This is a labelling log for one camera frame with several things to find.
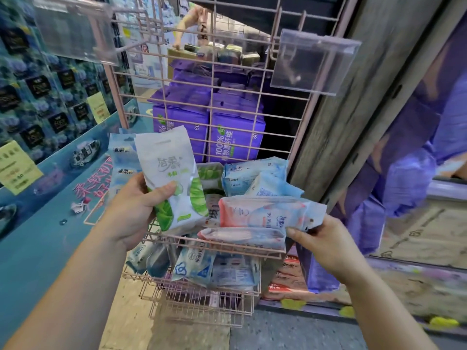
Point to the stack of purple packets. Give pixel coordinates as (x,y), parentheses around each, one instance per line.
(204,87)

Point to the row of olive green boxes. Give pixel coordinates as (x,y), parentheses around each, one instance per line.
(219,52)

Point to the stack of red white packets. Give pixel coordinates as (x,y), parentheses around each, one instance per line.
(286,277)

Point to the stack of white tissue packs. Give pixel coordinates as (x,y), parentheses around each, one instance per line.
(146,40)

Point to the person's left hand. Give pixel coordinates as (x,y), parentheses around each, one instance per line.
(127,211)

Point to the purple plastic-wrapped bundle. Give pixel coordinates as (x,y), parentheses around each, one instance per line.
(408,167)

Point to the person's right thumb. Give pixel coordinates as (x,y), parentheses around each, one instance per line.
(298,235)

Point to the person's right forearm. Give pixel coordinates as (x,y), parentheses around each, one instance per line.
(379,313)

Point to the grey wooden pillar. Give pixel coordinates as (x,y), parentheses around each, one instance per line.
(365,105)

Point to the person's left forearm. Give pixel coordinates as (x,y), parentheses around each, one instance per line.
(69,291)

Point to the wall of blue tissue packs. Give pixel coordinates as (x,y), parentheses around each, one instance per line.
(43,91)

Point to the large purple tissue pack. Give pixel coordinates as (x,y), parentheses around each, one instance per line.
(182,127)
(237,136)

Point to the blue white cloud-print packet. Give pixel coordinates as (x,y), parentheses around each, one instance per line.
(193,266)

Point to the person's right hand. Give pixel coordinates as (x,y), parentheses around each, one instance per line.
(328,247)

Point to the light blue wipes packet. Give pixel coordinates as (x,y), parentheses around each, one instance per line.
(270,187)

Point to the green white wipes packet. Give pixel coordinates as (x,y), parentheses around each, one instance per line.
(167,160)

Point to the person's left thumb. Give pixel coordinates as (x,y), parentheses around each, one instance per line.
(162,192)

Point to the pink white wipes packet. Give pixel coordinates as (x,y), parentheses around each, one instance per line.
(244,238)
(262,213)

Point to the blue printed display counter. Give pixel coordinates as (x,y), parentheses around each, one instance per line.
(43,229)

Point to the yellow price sign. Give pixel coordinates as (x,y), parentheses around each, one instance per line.
(18,167)
(97,107)

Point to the pale blue white wipes packet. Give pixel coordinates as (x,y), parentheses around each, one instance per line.
(122,160)

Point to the yellow floor sticker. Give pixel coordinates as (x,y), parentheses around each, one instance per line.
(443,322)
(346,311)
(293,304)

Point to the white packet with barcode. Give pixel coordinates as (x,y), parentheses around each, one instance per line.
(212,211)

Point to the clear plastic label holder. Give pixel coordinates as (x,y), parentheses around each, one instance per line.
(313,61)
(76,29)

